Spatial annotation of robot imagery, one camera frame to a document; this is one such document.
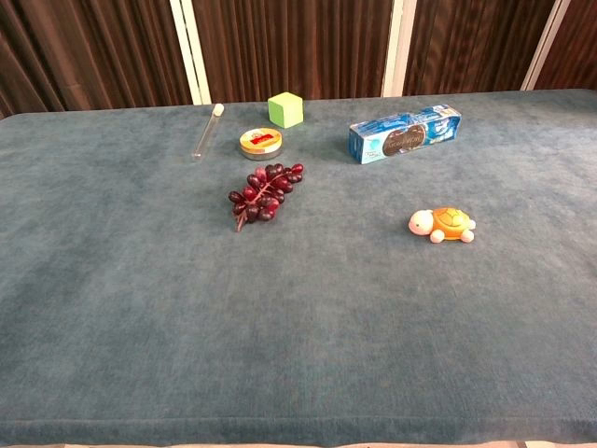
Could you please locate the orange turtle toy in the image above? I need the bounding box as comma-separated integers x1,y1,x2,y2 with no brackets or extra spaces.
408,206,477,245

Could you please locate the dark red grape bunch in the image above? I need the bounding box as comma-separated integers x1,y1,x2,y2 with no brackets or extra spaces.
228,162,305,233

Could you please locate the blue table cloth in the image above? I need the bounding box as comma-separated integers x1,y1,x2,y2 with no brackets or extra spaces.
0,88,597,447

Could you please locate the round yellow tin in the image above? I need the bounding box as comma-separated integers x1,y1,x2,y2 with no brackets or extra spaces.
238,127,285,161

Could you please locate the green cube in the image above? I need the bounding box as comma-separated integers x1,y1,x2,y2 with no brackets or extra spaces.
267,91,305,130

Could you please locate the clear test tube white cap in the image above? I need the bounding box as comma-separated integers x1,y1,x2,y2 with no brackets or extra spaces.
190,103,226,162

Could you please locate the blue cookie box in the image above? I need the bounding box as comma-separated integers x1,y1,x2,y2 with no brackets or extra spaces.
348,104,463,165

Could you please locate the brown curtain panel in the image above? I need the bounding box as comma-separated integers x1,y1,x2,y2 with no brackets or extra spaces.
0,0,193,120
192,0,396,105
403,0,559,98
534,0,597,92

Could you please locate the white screen frame post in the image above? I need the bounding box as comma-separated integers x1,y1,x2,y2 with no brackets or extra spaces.
168,0,214,106
381,0,418,98
521,0,573,92

